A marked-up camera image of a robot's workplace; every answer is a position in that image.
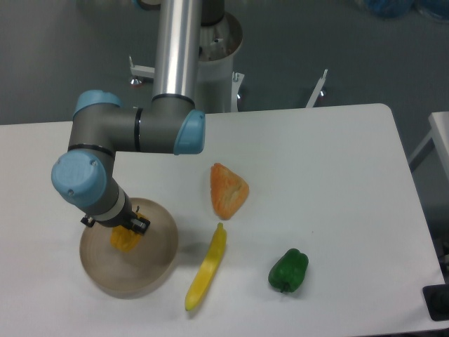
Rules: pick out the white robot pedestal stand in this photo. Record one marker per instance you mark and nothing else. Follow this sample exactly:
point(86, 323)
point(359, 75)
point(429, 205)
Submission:
point(217, 87)

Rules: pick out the beige round plate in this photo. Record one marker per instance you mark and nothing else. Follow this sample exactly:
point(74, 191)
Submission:
point(141, 270)

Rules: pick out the orange bread wedge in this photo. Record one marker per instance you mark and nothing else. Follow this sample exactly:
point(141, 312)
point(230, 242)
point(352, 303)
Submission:
point(228, 191)

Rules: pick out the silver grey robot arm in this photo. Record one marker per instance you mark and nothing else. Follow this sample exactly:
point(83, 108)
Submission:
point(83, 176)

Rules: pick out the black device at table edge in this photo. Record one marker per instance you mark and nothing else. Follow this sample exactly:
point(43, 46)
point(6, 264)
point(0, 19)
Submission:
point(436, 299)

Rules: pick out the blue plastic bag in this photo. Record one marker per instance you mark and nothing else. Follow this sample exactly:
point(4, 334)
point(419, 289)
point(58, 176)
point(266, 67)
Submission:
point(432, 9)

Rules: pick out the yellow bell pepper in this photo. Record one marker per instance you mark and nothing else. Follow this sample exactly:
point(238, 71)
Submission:
point(124, 239)

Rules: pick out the yellow banana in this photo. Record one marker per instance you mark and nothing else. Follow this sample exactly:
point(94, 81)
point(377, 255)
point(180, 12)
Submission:
point(207, 270)

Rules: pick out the white side table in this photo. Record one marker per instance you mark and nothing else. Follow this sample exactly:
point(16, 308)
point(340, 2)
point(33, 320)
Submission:
point(429, 166)

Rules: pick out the green bell pepper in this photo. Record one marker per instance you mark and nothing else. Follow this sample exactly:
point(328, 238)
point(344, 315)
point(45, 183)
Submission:
point(288, 273)

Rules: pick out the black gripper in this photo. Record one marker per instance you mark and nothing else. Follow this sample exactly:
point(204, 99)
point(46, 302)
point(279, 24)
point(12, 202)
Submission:
point(117, 218)

